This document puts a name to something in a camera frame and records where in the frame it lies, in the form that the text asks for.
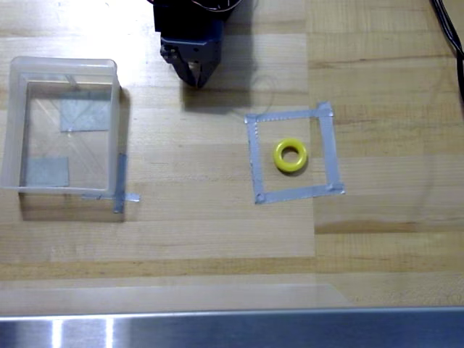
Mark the black cable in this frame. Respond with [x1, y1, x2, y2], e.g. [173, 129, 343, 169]
[429, 0, 464, 106]

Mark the grey duct tape strip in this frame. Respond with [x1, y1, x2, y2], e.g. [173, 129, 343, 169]
[81, 192, 141, 203]
[246, 115, 268, 204]
[317, 103, 345, 195]
[245, 102, 333, 126]
[254, 183, 345, 204]
[113, 152, 128, 214]

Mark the clear plastic box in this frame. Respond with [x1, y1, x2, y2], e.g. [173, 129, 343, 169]
[0, 56, 121, 194]

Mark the grey tape patch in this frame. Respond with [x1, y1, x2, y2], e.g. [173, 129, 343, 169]
[59, 90, 111, 132]
[25, 157, 70, 189]

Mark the yellow ring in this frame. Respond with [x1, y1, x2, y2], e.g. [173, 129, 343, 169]
[272, 138, 308, 174]

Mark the shiny metal rail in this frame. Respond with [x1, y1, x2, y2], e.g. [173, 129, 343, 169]
[0, 307, 464, 348]

